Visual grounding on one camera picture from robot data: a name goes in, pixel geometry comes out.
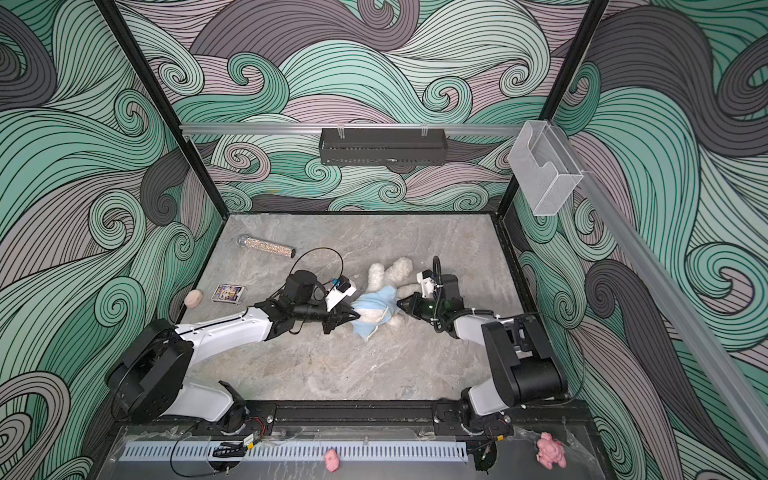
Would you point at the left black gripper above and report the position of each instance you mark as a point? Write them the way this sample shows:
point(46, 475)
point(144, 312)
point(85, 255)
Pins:
point(334, 316)

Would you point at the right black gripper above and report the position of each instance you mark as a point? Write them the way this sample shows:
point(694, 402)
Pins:
point(416, 304)

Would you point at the light blue fleece hoodie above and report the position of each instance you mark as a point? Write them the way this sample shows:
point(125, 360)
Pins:
point(374, 309)

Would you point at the white teddy bear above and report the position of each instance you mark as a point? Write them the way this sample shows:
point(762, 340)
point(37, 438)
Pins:
point(399, 275)

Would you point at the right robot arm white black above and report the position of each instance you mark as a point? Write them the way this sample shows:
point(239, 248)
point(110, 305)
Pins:
point(522, 362)

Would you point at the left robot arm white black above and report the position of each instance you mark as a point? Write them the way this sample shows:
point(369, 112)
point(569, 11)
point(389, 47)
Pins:
point(149, 380)

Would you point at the small colourful card pack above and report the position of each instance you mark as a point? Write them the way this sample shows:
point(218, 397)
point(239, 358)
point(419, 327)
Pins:
point(228, 293)

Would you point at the glass tube with sprinkles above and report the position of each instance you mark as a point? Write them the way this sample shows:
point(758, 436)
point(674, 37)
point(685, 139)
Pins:
point(249, 242)

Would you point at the pink round ball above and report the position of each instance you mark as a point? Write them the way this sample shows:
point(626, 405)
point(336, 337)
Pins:
point(193, 299)

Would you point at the small pink toy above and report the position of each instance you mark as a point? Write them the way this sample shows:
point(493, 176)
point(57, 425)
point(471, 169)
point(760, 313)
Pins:
point(332, 460)

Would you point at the pink plush pig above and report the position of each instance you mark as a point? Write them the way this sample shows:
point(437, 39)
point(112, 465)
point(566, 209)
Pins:
point(550, 452)

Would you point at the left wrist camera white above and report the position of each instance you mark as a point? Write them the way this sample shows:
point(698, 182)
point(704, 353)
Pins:
point(342, 287)

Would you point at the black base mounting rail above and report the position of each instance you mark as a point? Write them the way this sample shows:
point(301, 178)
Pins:
point(442, 416)

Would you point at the black wall tray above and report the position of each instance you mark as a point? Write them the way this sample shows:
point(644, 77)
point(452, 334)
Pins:
point(383, 147)

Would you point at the white slotted cable duct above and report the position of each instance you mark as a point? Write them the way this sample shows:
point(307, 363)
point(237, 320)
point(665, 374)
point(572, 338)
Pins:
point(301, 451)

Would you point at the clear plastic wall bin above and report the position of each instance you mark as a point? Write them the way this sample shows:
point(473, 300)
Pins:
point(544, 164)

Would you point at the aluminium rail back wall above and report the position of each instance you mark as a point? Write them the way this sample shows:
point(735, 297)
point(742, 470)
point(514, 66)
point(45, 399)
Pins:
point(275, 128)

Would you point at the aluminium rail wall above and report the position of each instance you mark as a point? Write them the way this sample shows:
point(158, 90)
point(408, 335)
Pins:
point(728, 380)
point(275, 128)

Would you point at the aluminium rail right wall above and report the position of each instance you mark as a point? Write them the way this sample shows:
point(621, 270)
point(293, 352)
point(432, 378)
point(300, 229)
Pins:
point(728, 380)

